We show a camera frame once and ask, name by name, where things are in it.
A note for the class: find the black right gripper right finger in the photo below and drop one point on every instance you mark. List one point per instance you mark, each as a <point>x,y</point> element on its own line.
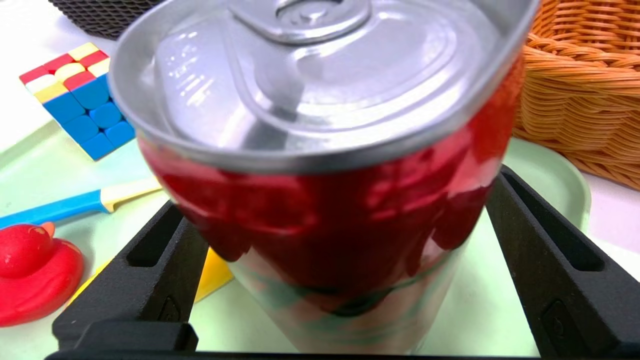
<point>550,280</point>

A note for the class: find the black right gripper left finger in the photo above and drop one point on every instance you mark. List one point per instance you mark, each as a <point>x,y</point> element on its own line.
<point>150,280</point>

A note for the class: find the yellow banana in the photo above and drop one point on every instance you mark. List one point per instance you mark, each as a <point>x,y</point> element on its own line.
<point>217,275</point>

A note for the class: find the red rubber duck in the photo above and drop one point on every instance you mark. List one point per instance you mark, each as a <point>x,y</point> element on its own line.
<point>35,280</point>

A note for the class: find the red soda can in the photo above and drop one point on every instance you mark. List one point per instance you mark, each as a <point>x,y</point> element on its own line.
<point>325,215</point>

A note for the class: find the colourful puzzle cube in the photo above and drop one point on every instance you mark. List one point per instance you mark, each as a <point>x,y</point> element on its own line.
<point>80,100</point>

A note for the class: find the orange wicker basket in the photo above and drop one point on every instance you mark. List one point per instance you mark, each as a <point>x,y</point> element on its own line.
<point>580,95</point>

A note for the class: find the dark brown wicker basket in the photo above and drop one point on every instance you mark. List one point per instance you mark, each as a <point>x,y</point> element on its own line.
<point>105,15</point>

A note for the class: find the light green plastic tray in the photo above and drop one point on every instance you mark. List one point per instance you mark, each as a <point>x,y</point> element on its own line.
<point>65,175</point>

